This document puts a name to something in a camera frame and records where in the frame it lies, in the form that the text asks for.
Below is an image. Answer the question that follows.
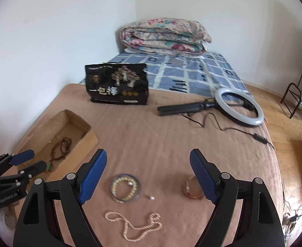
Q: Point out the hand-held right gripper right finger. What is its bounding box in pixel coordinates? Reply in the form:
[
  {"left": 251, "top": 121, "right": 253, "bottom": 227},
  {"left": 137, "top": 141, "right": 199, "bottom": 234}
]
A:
[{"left": 189, "top": 148, "right": 285, "bottom": 247}]

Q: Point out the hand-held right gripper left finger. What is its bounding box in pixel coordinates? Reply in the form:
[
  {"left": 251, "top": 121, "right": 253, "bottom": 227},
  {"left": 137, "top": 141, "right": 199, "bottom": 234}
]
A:
[{"left": 13, "top": 148, "right": 107, "bottom": 247}]

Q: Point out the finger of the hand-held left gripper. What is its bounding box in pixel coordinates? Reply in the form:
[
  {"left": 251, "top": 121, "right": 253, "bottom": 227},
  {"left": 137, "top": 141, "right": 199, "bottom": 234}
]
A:
[
  {"left": 0, "top": 160, "right": 47, "bottom": 186},
  {"left": 0, "top": 150, "right": 35, "bottom": 172}
]

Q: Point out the brown bead necklace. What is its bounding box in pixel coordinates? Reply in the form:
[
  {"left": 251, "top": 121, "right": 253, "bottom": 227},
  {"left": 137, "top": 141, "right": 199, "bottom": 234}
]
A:
[{"left": 47, "top": 137, "right": 72, "bottom": 173}]

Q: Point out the cardboard box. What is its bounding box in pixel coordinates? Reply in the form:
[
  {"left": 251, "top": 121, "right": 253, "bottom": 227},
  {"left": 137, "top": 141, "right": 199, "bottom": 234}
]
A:
[{"left": 12, "top": 110, "right": 99, "bottom": 186}]

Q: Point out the translucent amber bangle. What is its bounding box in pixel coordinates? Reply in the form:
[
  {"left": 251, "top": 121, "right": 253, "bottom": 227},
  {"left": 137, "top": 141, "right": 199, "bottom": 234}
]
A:
[{"left": 183, "top": 175, "right": 206, "bottom": 200}]

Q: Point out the brown blanket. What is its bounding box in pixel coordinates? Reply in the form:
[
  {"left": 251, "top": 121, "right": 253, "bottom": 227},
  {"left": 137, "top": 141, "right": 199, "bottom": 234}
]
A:
[{"left": 10, "top": 82, "right": 286, "bottom": 247}]

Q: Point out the black folded tripod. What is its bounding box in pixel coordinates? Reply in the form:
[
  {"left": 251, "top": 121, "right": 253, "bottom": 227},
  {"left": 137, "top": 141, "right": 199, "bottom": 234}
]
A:
[{"left": 157, "top": 98, "right": 219, "bottom": 117}]

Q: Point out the black printed snack bag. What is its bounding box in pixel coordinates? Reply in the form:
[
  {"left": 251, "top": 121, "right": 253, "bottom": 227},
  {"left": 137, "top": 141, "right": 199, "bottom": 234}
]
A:
[{"left": 85, "top": 63, "right": 149, "bottom": 106}]

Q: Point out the blue plaid bedsheet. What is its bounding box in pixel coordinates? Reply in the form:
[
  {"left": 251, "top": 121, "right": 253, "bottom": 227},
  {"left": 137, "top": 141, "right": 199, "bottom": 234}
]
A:
[{"left": 80, "top": 51, "right": 248, "bottom": 94}]

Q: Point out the black metal rack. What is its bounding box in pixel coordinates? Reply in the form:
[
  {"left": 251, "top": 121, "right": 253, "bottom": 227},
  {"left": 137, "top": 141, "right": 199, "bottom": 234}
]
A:
[{"left": 281, "top": 83, "right": 302, "bottom": 120}]

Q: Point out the folded floral quilt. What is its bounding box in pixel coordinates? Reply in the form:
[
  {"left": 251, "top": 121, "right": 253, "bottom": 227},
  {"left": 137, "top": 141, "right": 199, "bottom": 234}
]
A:
[{"left": 120, "top": 18, "right": 213, "bottom": 55}]

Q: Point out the cream bead bracelet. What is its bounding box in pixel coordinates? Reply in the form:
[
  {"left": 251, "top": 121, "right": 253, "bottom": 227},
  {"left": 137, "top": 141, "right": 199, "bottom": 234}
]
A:
[{"left": 111, "top": 176, "right": 139, "bottom": 201}]

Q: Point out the pearl bracelet coil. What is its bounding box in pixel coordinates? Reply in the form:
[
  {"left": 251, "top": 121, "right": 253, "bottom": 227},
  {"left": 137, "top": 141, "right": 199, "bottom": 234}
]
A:
[{"left": 110, "top": 173, "right": 142, "bottom": 203}]

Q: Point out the cream bead necklace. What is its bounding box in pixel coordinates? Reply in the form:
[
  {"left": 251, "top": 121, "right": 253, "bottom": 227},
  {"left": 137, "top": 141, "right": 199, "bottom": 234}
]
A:
[{"left": 104, "top": 211, "right": 163, "bottom": 240}]

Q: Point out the black ring light cable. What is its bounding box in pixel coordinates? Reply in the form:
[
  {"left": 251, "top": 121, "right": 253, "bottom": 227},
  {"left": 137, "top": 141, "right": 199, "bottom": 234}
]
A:
[{"left": 181, "top": 113, "right": 275, "bottom": 150}]

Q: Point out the white ring light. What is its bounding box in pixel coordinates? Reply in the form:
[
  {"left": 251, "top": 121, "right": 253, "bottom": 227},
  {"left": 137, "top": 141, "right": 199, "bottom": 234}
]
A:
[{"left": 214, "top": 87, "right": 264, "bottom": 127}]

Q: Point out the tangle of floor cables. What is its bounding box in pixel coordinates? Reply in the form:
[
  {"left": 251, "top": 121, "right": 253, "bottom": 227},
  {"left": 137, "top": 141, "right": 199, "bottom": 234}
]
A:
[{"left": 282, "top": 203, "right": 302, "bottom": 238}]

